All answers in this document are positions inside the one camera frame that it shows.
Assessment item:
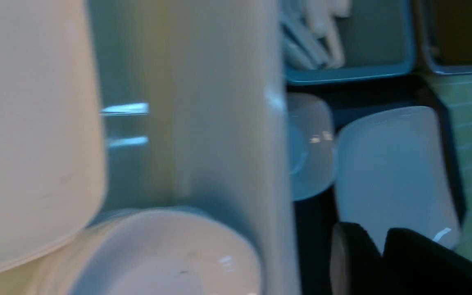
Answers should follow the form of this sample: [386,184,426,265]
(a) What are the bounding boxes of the large white square plate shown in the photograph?
[334,106,461,252]

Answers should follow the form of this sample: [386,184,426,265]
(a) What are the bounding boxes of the brown plastic bin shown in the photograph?
[412,0,472,75]

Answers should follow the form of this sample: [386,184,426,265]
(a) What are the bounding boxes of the stack of white square plates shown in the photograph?
[0,0,107,273]

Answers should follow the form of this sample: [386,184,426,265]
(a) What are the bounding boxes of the large white plastic tub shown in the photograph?
[0,0,302,295]

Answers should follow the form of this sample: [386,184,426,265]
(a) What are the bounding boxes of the black serving tray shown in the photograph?
[286,75,466,295]

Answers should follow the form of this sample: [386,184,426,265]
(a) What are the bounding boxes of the teal plastic bin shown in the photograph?
[284,0,416,86]

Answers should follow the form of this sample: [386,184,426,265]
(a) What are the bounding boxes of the pile of white spoons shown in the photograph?
[279,0,353,70]

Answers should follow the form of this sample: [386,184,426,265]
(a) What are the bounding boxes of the stack of white bowls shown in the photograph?
[27,208,261,295]

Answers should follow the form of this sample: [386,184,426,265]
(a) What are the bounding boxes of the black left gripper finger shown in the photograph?
[329,222,472,295]

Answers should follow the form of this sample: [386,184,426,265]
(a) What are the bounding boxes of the white bowl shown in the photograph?
[287,92,337,201]

